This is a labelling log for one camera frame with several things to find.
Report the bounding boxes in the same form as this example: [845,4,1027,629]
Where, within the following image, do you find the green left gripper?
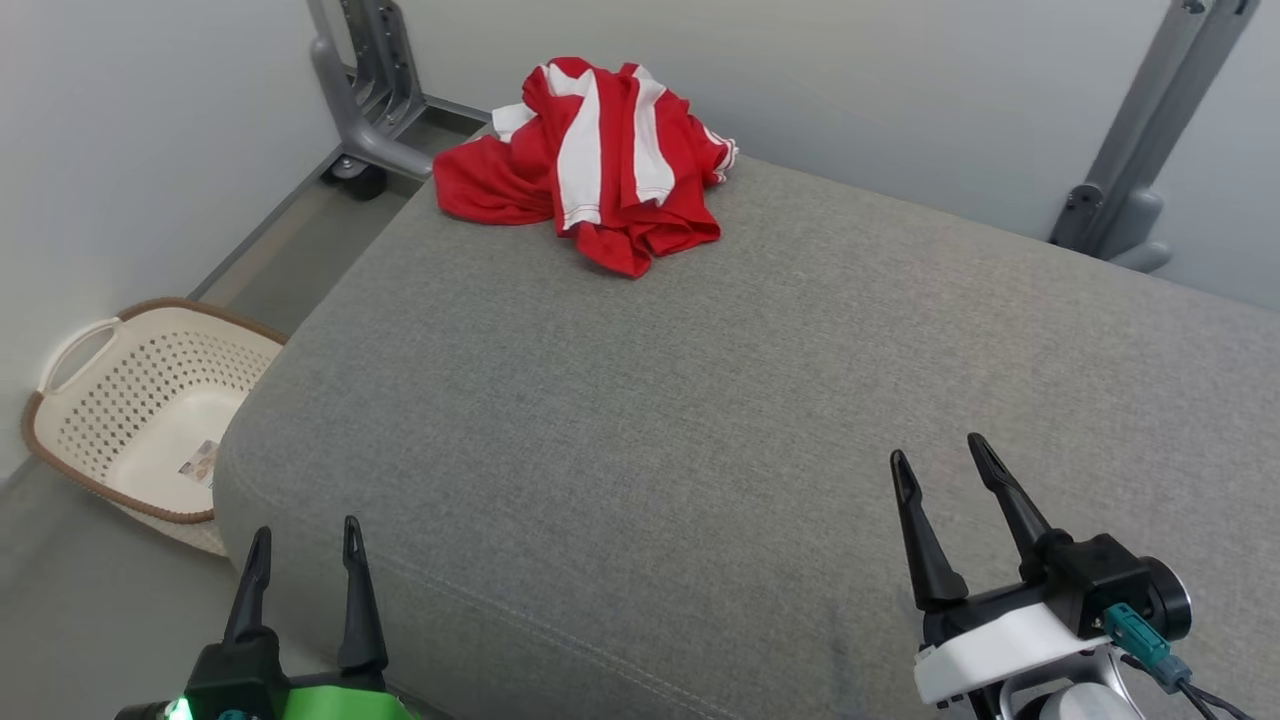
[115,516,416,720]

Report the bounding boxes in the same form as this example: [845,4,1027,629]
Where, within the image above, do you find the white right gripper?
[890,433,1193,707]

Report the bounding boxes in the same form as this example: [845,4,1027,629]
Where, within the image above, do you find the red shorts with white stripes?
[518,57,723,278]

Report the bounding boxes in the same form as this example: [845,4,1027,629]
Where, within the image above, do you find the cream plastic laundry basket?
[22,297,289,556]

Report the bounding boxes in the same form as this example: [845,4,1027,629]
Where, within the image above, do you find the black caster wheel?
[322,155,389,201]

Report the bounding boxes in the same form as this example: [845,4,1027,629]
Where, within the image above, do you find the right camera cable teal plug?
[1103,603,1256,720]

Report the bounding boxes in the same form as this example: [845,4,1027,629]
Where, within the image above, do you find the grey metal frame post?
[1048,0,1261,273]

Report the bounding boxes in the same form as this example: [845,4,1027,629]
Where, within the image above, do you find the grey metal frame with caster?
[305,0,493,201]

